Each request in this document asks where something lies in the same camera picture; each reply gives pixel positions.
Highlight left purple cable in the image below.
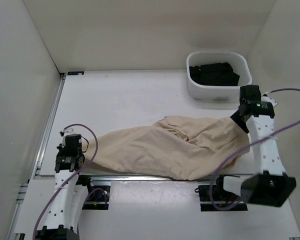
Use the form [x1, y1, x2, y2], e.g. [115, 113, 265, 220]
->
[32, 123, 109, 240]

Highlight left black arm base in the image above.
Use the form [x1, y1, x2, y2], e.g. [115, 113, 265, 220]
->
[77, 175, 111, 210]

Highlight beige trousers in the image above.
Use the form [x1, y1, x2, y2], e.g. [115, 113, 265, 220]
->
[82, 115, 250, 180]

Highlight blue corner label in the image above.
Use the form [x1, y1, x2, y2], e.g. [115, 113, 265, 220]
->
[67, 71, 85, 76]

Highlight black trousers in basket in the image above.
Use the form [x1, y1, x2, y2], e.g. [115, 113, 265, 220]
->
[189, 62, 240, 87]

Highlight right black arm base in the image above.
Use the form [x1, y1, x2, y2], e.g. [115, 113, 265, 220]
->
[194, 184, 248, 212]

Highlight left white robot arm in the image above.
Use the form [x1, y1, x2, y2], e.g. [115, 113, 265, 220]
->
[32, 133, 95, 240]

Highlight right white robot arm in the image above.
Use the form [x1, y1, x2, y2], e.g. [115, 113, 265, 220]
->
[209, 85, 297, 211]

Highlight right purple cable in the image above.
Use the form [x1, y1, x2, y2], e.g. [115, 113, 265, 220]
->
[209, 87, 300, 211]

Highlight purple cable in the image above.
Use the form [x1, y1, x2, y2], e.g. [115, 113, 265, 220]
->
[32, 123, 109, 240]
[209, 87, 300, 211]

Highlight white plastic basket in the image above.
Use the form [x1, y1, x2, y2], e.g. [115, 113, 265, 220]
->
[186, 49, 253, 101]

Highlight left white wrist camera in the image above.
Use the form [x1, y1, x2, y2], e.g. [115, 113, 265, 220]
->
[59, 128, 76, 148]

